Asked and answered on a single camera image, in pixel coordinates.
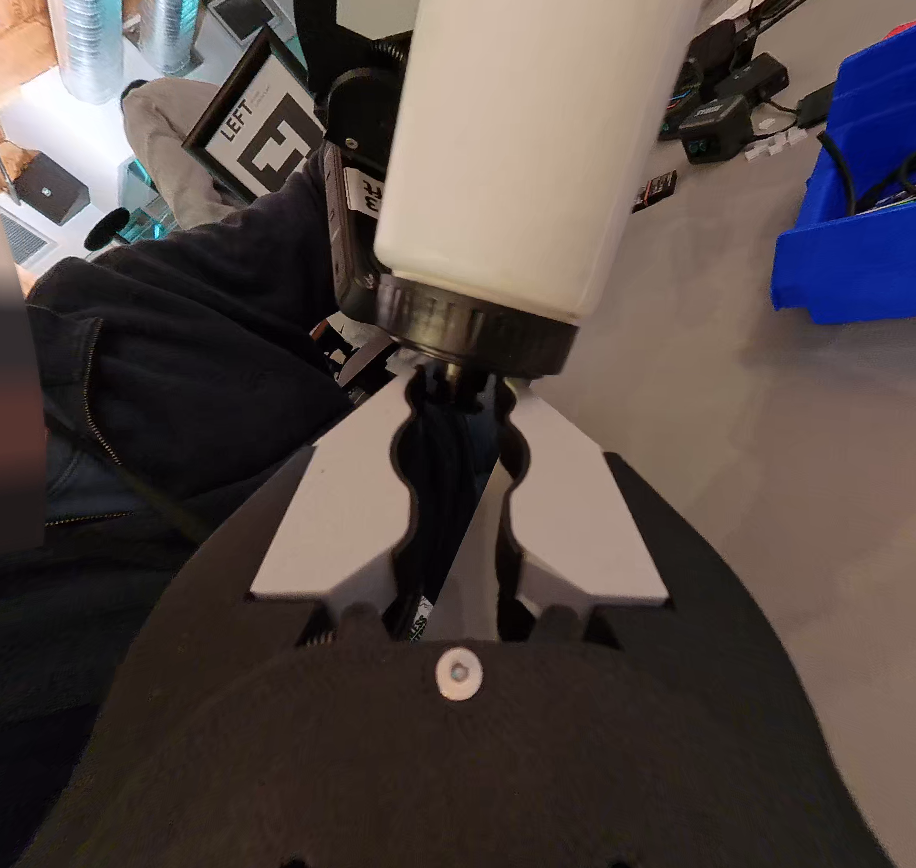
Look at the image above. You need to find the framed black and white sign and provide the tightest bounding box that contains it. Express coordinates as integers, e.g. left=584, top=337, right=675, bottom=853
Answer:
left=184, top=27, right=324, bottom=208

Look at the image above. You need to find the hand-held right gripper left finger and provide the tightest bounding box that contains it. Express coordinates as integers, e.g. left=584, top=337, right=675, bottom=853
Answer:
left=251, top=375, right=420, bottom=606

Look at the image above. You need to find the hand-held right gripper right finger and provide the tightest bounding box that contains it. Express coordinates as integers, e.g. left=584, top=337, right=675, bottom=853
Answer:
left=494, top=382, right=671, bottom=609

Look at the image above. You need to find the blue plastic bin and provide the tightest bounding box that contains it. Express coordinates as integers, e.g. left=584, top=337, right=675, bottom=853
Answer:
left=770, top=24, right=916, bottom=328

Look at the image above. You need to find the silver ventilation duct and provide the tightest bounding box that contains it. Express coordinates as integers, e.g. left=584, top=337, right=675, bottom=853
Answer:
left=51, top=0, right=210, bottom=105

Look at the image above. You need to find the white bottle with black cap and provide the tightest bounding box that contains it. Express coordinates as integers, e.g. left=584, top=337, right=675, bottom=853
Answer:
left=373, top=0, right=719, bottom=411

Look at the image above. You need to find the person's dark clothing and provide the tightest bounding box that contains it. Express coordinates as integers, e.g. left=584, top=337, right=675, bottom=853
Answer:
left=0, top=153, right=376, bottom=812

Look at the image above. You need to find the black device with display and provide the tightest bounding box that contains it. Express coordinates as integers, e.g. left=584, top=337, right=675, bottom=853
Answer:
left=677, top=93, right=762, bottom=165
left=709, top=53, right=792, bottom=108

